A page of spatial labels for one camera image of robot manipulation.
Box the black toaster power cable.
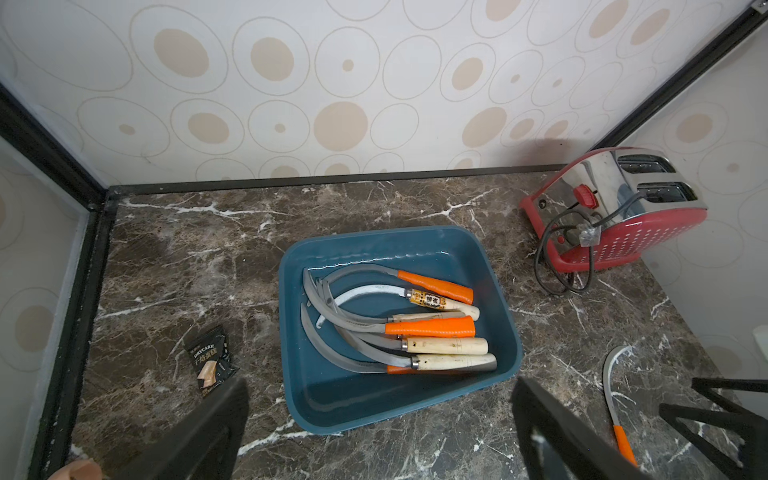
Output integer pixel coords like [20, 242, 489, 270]
[532, 188, 649, 296]

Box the wooden handled labelled sickle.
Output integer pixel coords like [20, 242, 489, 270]
[315, 284, 481, 330]

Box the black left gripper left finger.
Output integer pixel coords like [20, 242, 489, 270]
[114, 379, 249, 479]

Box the red polka dot toaster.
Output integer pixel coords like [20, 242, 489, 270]
[520, 147, 708, 273]

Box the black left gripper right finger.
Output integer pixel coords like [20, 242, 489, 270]
[511, 377, 649, 479]

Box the teal plastic storage box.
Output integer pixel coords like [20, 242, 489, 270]
[279, 226, 523, 435]

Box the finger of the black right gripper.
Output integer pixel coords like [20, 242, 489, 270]
[659, 378, 767, 479]

